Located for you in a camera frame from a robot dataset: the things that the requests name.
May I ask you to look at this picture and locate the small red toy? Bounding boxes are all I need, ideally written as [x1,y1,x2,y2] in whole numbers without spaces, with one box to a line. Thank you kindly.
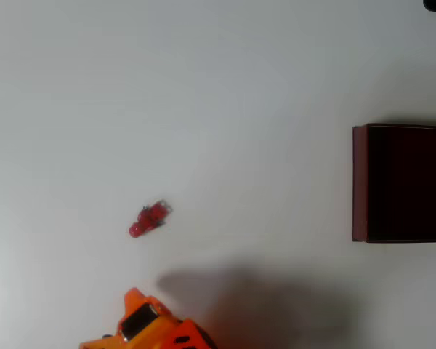
[128,198,172,239]

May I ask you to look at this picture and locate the dark red open box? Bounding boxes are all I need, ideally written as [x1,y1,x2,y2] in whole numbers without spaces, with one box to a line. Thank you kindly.
[351,122,436,244]

